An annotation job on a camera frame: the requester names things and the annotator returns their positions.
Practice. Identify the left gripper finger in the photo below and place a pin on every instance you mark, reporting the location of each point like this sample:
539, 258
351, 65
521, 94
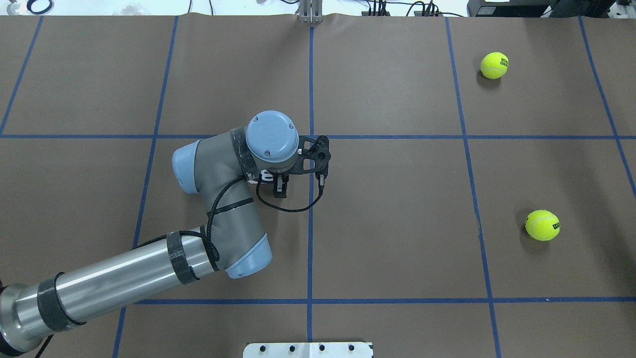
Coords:
280, 185

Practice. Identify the tennis ball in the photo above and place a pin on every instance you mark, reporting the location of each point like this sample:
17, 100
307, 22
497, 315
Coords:
542, 225
494, 65

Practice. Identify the clear tennis ball can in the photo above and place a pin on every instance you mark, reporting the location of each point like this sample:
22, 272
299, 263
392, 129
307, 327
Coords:
265, 177

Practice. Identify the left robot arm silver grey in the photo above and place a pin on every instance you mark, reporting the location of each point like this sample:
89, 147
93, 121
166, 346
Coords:
232, 239

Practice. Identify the blue tape roll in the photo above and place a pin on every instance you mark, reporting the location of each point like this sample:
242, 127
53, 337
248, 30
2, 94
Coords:
39, 7

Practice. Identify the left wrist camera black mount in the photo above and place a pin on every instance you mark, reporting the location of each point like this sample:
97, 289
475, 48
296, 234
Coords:
314, 156

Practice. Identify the aluminium frame post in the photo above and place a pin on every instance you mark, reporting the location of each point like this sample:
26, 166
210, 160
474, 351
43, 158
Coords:
310, 11

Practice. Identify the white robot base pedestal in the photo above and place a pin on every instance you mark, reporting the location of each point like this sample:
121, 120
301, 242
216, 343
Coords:
310, 350

